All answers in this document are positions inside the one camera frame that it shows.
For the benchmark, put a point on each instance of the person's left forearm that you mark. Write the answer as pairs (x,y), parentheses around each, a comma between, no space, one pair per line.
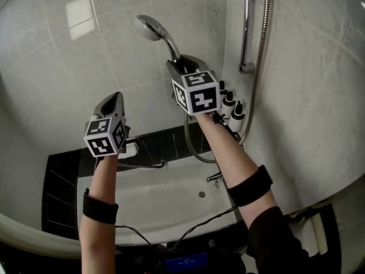
(98,181)

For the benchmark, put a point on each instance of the chrome tub spout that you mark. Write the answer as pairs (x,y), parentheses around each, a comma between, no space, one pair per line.
(214,177)

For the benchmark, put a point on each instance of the chrome grab bar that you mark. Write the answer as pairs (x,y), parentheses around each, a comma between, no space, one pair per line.
(148,165)

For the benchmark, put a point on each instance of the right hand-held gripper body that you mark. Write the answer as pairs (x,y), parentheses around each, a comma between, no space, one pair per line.
(202,98)

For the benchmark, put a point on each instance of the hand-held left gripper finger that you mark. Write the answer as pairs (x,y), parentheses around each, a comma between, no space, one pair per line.
(98,110)
(121,110)

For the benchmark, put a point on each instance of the chrome shower head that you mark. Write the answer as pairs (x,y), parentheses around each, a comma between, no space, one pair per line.
(151,28)

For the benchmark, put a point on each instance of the white soap dish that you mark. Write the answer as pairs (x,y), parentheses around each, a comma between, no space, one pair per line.
(131,148)

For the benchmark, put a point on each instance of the white bathtub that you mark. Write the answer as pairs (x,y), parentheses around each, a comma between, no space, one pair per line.
(159,198)

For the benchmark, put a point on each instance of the person's right forearm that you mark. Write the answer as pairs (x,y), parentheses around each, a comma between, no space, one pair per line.
(225,147)

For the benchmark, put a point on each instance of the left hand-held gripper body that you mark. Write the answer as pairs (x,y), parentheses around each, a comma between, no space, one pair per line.
(99,141)

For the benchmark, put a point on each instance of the chrome shower slide rail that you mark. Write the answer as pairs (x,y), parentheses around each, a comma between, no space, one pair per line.
(245,24)

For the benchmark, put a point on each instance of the person's black top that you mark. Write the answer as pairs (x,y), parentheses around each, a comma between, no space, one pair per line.
(273,244)

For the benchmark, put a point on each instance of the chrome tub drain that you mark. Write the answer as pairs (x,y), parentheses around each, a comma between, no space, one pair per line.
(202,194)

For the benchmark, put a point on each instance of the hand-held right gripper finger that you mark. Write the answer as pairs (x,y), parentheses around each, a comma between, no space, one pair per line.
(202,64)
(174,71)

